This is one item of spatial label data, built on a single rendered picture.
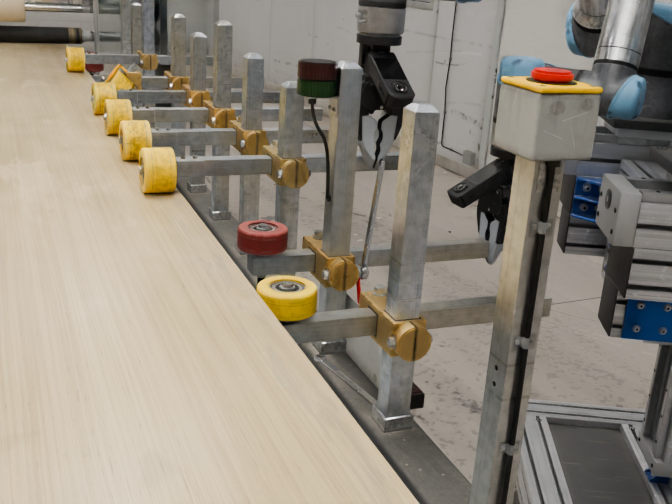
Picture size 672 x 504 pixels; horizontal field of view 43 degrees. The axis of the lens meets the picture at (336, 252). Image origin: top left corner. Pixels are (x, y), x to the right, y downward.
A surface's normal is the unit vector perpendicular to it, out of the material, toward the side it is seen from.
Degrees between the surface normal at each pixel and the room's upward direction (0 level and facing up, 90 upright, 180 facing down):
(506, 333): 90
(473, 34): 90
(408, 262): 90
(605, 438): 0
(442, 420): 0
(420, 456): 0
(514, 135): 90
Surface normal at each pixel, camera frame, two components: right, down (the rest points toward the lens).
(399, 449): 0.07, -0.94
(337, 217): 0.36, 0.32
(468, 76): -0.90, 0.09
